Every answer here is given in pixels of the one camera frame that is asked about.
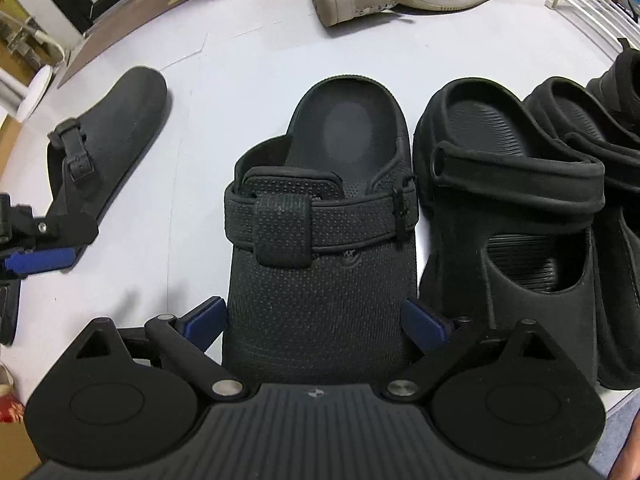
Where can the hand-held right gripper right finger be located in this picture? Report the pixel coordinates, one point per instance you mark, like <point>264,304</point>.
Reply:
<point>425,325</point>

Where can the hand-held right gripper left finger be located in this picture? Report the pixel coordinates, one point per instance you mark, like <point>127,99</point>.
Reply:
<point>205,322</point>

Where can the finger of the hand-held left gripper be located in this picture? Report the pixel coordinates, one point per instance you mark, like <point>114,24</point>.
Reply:
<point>9,310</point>
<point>40,261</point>

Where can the black chunky foam clog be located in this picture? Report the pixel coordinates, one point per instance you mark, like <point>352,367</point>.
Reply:
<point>500,220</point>
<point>620,270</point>

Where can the black lace-up sneaker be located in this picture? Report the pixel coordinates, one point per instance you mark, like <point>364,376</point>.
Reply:
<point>622,80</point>

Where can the white shoe rack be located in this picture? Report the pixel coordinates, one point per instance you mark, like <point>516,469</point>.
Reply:
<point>575,5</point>

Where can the white round base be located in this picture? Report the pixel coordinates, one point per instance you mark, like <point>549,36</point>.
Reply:
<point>35,90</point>

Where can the brown wooden board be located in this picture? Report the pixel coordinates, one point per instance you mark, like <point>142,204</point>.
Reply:
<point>140,15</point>

